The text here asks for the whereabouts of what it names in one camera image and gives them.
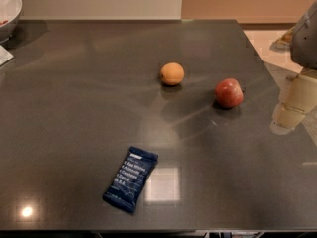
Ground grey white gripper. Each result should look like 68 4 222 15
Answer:
270 1 317 135

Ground red apple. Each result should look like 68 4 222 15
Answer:
215 78 244 108

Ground blue rxbar wrapper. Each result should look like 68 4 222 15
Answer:
103 147 158 214

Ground orange fruit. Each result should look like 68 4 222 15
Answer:
160 62 185 86

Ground white paper napkin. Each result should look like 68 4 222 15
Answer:
0 45 14 65

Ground white bowl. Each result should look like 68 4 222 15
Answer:
0 0 23 43

